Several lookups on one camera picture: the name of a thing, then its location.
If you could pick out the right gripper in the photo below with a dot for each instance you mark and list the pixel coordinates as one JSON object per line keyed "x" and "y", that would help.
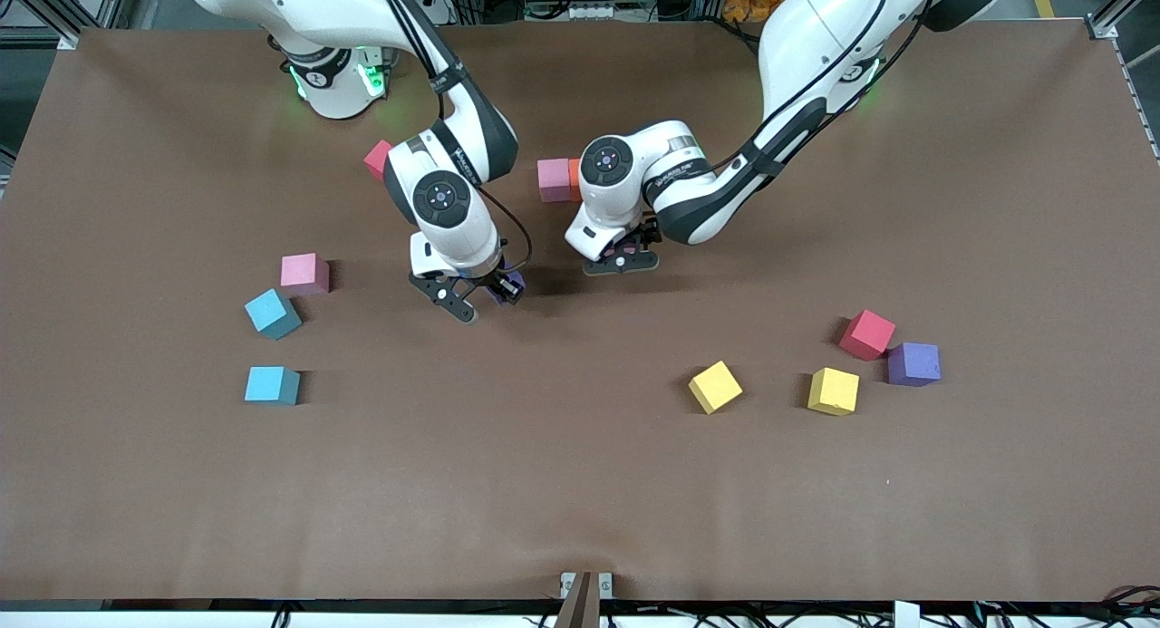
{"x": 495, "y": 281}

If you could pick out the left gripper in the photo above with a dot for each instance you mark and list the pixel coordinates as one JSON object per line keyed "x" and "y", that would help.
{"x": 645, "y": 236}

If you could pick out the pink foam cube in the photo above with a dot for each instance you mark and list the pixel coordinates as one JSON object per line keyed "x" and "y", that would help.
{"x": 554, "y": 179}
{"x": 629, "y": 246}
{"x": 304, "y": 273}

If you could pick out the purple foam cube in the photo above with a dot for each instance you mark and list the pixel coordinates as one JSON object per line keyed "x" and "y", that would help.
{"x": 517, "y": 275}
{"x": 913, "y": 364}

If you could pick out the orange foam cube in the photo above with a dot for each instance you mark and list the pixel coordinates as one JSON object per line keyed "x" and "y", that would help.
{"x": 575, "y": 179}

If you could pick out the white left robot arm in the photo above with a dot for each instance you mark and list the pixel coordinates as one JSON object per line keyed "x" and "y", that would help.
{"x": 807, "y": 48}

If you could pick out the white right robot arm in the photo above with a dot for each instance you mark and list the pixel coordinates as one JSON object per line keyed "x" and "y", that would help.
{"x": 344, "y": 12}

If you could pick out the yellow foam cube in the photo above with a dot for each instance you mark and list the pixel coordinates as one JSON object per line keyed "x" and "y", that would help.
{"x": 833, "y": 391}
{"x": 715, "y": 387}

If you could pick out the red foam cube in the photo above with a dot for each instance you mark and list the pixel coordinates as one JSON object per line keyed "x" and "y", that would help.
{"x": 376, "y": 159}
{"x": 866, "y": 334}

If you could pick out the large table cover mat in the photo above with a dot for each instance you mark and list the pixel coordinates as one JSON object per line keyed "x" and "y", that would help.
{"x": 580, "y": 483}

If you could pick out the blue foam cube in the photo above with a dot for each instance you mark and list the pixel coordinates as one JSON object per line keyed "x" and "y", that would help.
{"x": 272, "y": 314}
{"x": 270, "y": 385}

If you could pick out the small white box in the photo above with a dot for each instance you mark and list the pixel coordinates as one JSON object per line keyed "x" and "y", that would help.
{"x": 906, "y": 615}

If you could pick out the metal table edge bracket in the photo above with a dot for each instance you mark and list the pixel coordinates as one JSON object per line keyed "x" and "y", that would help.
{"x": 584, "y": 594}

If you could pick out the aluminium side rail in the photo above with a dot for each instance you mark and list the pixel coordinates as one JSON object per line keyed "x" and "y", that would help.
{"x": 1144, "y": 111}

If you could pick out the aluminium frame post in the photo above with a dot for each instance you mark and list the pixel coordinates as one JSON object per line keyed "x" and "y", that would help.
{"x": 45, "y": 7}
{"x": 1115, "y": 16}

